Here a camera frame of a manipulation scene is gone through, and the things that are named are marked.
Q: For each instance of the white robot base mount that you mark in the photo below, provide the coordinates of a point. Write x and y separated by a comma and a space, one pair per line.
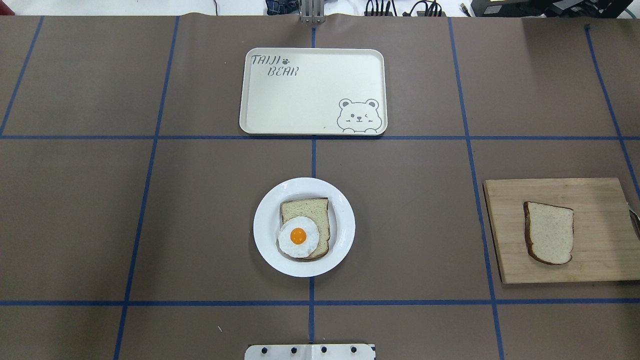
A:
335, 351

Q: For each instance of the metal cutting board handle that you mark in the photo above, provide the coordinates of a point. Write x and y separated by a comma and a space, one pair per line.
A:
635, 220

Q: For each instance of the fried egg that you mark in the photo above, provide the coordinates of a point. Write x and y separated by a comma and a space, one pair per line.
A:
298, 237

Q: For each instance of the white round plate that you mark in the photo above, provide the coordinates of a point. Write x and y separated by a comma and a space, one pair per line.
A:
267, 222

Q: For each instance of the bread slice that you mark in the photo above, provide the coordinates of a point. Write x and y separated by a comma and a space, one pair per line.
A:
549, 232
316, 209

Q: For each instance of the bamboo cutting board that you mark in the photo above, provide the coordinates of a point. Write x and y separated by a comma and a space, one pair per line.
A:
605, 247

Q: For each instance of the bread slice under egg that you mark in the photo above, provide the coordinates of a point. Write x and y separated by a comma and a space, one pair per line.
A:
316, 209

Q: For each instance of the cream bear serving tray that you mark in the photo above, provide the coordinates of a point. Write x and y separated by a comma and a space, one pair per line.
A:
313, 91

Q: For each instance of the aluminium frame post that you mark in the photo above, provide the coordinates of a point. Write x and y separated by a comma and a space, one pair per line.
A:
312, 12

